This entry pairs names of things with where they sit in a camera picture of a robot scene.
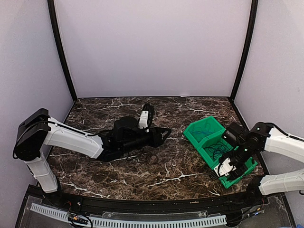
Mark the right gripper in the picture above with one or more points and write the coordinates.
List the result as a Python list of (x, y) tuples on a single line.
[(235, 175)]

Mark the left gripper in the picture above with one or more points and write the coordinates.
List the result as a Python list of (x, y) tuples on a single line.
[(156, 132)]

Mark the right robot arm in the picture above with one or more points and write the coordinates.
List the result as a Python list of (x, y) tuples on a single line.
[(262, 137)]

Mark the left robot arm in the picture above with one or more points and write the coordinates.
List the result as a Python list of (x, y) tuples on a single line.
[(128, 134)]

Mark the green bin near compartment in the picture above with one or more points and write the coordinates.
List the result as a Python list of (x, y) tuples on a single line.
[(251, 163)]

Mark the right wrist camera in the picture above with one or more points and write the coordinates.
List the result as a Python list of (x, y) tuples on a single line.
[(223, 169)]

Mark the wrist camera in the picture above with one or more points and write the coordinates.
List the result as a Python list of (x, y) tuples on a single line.
[(146, 117), (223, 169)]

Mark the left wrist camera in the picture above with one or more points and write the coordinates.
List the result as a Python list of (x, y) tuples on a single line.
[(146, 117)]

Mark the white slotted cable duct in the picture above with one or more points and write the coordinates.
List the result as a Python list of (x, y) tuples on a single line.
[(125, 220)]

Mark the black front rail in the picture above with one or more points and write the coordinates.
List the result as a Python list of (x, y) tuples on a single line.
[(222, 204)]

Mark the left black frame post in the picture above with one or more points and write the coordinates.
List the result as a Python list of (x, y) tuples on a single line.
[(60, 50)]

